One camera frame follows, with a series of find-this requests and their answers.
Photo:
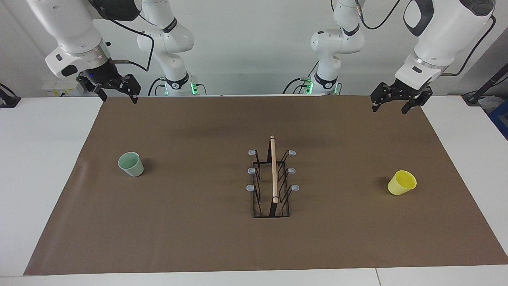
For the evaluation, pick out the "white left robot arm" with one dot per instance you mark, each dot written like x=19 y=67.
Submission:
x=444 y=35

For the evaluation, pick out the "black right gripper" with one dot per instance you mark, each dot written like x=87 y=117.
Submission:
x=101 y=73

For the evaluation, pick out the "yellow plastic cup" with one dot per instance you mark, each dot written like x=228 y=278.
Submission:
x=401 y=184

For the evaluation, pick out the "blue plastic crate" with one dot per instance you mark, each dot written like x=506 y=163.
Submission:
x=501 y=117

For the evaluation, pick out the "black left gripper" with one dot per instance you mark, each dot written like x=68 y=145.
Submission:
x=408 y=93

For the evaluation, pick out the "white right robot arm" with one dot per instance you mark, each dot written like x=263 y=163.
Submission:
x=75 y=28

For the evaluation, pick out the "black camera stand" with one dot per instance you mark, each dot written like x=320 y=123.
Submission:
x=474 y=97

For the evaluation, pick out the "brown table mat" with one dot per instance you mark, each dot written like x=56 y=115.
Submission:
x=178 y=230

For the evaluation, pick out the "black table clamp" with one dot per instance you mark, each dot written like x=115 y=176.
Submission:
x=10 y=101

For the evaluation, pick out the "pale green plastic cup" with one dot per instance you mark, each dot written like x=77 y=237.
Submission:
x=133 y=167

